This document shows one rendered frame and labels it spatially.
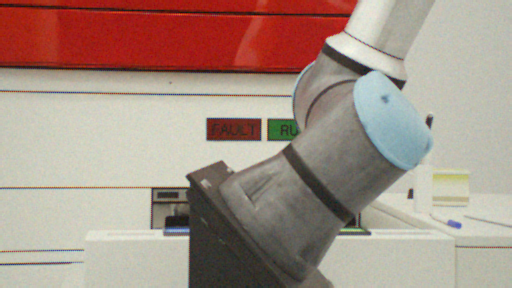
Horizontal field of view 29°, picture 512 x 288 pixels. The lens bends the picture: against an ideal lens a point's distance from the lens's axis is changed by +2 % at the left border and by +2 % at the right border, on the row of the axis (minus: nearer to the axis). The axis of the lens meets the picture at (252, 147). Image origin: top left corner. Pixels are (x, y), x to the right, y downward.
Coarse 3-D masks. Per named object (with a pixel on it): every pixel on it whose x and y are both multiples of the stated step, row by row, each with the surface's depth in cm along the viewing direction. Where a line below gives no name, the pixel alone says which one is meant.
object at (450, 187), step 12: (444, 168) 190; (432, 180) 185; (444, 180) 185; (456, 180) 185; (468, 180) 185; (432, 192) 185; (444, 192) 185; (456, 192) 185; (468, 192) 185; (432, 204) 185; (444, 204) 185; (456, 204) 185
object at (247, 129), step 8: (208, 120) 203; (216, 120) 204; (224, 120) 204; (232, 120) 204; (240, 120) 204; (248, 120) 204; (256, 120) 205; (208, 128) 204; (216, 128) 204; (224, 128) 204; (232, 128) 204; (240, 128) 204; (248, 128) 205; (256, 128) 205; (208, 136) 204; (216, 136) 204; (224, 136) 204; (232, 136) 204; (240, 136) 204; (248, 136) 205; (256, 136) 205
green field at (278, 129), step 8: (272, 120) 205; (280, 120) 205; (272, 128) 205; (280, 128) 205; (288, 128) 206; (296, 128) 206; (272, 136) 205; (280, 136) 205; (288, 136) 206; (296, 136) 206
